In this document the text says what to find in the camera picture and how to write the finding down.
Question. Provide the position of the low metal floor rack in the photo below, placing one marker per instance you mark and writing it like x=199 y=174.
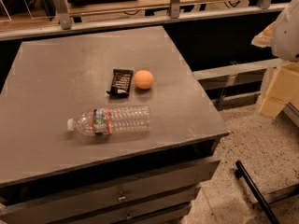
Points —
x=235 y=79

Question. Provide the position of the orange fruit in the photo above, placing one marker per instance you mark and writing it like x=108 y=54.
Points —
x=143 y=79

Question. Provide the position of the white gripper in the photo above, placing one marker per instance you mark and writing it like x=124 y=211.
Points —
x=288 y=32

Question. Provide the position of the wooden shelf with metal frame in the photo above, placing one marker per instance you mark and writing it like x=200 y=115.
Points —
x=20 y=27

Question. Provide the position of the black snack wrapper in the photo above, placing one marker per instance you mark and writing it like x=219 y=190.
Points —
x=121 y=83

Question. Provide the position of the black floor bar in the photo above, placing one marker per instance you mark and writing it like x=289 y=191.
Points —
x=242 y=172

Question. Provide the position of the clear plastic water bottle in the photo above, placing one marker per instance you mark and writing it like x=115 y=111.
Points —
x=110 y=120

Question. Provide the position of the grey drawer cabinet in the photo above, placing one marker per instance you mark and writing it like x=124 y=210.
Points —
x=49 y=175

